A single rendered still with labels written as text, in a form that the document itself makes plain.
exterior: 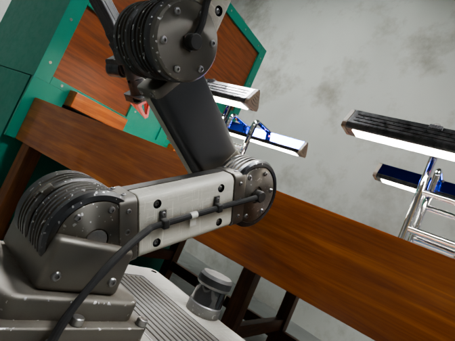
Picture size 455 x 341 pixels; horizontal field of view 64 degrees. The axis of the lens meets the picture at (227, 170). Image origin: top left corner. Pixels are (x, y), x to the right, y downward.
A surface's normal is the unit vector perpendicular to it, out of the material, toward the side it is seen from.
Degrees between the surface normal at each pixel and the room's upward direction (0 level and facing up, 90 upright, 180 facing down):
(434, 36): 90
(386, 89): 90
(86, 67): 90
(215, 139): 90
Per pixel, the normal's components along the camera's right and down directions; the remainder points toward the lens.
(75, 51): 0.77, 0.29
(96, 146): -0.50, -0.28
